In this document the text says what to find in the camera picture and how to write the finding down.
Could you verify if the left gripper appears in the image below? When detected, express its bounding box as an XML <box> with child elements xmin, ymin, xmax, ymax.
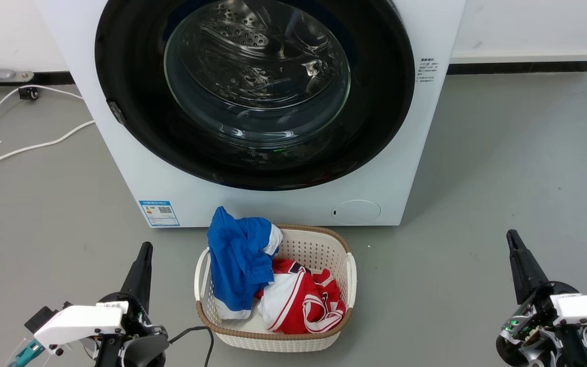
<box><xmin>94</xmin><ymin>242</ymin><xmax>170</xmax><ymax>367</ymax></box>

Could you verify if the printed text sticker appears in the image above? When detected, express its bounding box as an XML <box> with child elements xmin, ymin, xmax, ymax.
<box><xmin>416</xmin><ymin>57</ymin><xmax>439</xmax><ymax>85</ymax></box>

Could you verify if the black door latch handle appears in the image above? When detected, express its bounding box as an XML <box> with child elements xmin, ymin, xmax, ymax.
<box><xmin>107</xmin><ymin>101</ymin><xmax>127</xmax><ymax>125</ymax></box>

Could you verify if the white perforated laundry basket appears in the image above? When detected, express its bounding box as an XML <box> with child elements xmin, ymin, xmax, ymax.
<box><xmin>194</xmin><ymin>224</ymin><xmax>358</xmax><ymax>353</ymax></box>

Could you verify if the round black glass washer door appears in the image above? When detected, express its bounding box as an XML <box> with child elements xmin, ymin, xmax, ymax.
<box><xmin>95</xmin><ymin>0</ymin><xmax>415</xmax><ymax>191</ymax></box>

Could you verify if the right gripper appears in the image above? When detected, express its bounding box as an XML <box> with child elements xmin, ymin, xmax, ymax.
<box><xmin>496</xmin><ymin>229</ymin><xmax>587</xmax><ymax>367</ymax></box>

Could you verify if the white front-load washing machine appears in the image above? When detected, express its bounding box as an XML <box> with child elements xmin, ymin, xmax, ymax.
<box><xmin>36</xmin><ymin>0</ymin><xmax>467</xmax><ymax>228</ymax></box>

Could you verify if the teal plastic clip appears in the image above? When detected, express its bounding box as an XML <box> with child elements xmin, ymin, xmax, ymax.
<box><xmin>8</xmin><ymin>339</ymin><xmax>45</xmax><ymax>367</ymax></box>

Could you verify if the blue energy label sticker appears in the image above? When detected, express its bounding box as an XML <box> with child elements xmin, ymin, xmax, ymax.
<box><xmin>139</xmin><ymin>200</ymin><xmax>180</xmax><ymax>227</ymax></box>

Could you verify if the red and white garment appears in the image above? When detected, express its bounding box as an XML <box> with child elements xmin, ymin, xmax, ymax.
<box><xmin>255</xmin><ymin>258</ymin><xmax>346</xmax><ymax>335</ymax></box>

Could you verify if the round white filter cover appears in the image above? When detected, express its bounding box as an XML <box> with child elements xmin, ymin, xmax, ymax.
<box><xmin>331</xmin><ymin>199</ymin><xmax>381</xmax><ymax>225</ymax></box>

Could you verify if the blue and white garment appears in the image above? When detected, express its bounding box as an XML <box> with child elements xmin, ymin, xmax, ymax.
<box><xmin>207</xmin><ymin>206</ymin><xmax>284</xmax><ymax>320</ymax></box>

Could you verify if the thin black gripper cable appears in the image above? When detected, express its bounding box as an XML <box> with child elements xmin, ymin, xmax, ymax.
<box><xmin>168</xmin><ymin>326</ymin><xmax>215</xmax><ymax>367</ymax></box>

